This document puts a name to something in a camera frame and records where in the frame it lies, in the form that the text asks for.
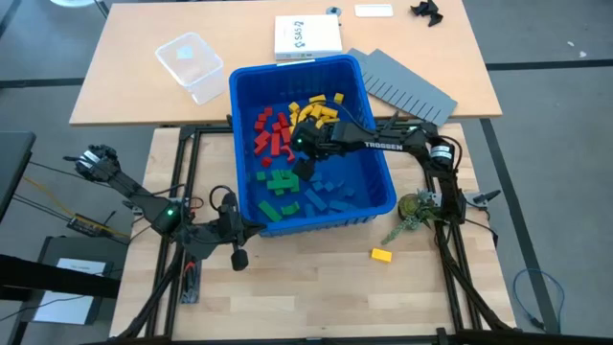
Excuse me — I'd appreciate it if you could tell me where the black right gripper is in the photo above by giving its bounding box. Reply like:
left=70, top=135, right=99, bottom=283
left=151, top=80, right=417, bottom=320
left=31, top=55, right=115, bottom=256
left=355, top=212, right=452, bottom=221
left=289, top=122, right=346, bottom=181

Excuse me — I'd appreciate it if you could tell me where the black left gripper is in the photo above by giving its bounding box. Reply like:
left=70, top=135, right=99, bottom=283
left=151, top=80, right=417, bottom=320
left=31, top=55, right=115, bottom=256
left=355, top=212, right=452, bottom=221
left=210, top=191, right=268, bottom=272

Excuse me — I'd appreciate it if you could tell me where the large blue plastic bin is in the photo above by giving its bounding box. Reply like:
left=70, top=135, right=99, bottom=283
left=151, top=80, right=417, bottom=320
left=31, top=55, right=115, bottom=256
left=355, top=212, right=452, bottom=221
left=228, top=54, right=397, bottom=239

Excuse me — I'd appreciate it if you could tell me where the clear plastic block box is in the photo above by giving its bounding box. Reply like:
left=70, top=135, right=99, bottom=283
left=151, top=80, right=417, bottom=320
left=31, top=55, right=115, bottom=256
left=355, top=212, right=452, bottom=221
left=153, top=31, right=226, bottom=106

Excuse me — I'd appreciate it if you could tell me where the black strip packet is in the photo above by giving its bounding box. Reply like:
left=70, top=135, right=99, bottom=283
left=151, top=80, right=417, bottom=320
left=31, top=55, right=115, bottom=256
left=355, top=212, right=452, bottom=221
left=179, top=258, right=205, bottom=306

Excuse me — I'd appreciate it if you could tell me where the artificial succulent in black pot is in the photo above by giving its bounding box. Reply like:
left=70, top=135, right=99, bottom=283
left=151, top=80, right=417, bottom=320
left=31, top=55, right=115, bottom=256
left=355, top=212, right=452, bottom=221
left=380, top=189, right=442, bottom=245

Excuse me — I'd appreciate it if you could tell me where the white rectangular block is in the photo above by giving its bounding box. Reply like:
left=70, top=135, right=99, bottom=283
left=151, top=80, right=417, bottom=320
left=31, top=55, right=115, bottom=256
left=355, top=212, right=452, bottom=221
left=353, top=3, right=395, bottom=19

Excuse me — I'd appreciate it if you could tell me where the small black electronics board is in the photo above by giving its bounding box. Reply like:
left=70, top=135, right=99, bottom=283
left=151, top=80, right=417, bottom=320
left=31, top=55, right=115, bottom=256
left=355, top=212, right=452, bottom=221
left=66, top=215, right=114, bottom=239

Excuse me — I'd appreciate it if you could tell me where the black plastic clamp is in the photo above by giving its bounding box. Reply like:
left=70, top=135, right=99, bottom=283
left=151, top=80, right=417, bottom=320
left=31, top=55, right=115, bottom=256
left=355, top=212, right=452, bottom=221
left=410, top=0, right=445, bottom=28

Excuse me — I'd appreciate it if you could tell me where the white paper sheet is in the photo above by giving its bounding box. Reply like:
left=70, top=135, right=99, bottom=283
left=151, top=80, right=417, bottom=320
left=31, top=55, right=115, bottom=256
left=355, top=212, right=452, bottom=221
left=32, top=257, right=107, bottom=326

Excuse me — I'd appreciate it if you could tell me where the black flat case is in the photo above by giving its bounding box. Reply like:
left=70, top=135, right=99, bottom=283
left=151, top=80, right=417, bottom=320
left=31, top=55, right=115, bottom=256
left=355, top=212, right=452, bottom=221
left=21, top=234, right=121, bottom=327

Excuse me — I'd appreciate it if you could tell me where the dark flat screen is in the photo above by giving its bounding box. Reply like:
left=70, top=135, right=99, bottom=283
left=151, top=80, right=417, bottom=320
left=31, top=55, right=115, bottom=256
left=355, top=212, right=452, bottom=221
left=0, top=131, right=37, bottom=224

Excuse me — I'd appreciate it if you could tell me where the blue cable loop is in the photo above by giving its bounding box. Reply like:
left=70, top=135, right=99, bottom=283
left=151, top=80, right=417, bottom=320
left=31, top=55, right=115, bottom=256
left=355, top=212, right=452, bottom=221
left=511, top=266, right=567, bottom=333

